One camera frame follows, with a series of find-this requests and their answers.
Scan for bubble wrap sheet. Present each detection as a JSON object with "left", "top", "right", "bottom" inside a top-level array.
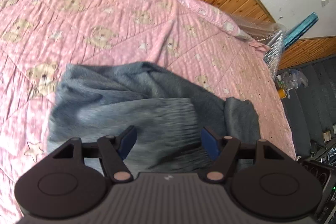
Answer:
[{"left": 142, "top": 0, "right": 287, "bottom": 81}]

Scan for pink bear printed blanket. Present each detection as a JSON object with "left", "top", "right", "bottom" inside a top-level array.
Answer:
[{"left": 0, "top": 0, "right": 297, "bottom": 214}]

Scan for crumpled clear plastic bag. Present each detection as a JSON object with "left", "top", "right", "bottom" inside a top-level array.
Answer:
[{"left": 277, "top": 69, "right": 308, "bottom": 90}]

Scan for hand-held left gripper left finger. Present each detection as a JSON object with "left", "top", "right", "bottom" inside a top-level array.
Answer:
[{"left": 52, "top": 126, "right": 137, "bottom": 184}]

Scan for grey pants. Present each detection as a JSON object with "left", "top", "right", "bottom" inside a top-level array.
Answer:
[{"left": 47, "top": 61, "right": 260, "bottom": 180}]

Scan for teal board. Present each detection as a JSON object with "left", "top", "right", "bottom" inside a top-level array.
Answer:
[{"left": 283, "top": 11, "right": 320, "bottom": 47}]

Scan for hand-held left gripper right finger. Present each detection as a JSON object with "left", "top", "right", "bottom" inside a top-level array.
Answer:
[{"left": 201, "top": 126, "right": 290, "bottom": 184}]

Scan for black device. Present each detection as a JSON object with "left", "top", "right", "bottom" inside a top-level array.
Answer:
[{"left": 299, "top": 158, "right": 336, "bottom": 215}]

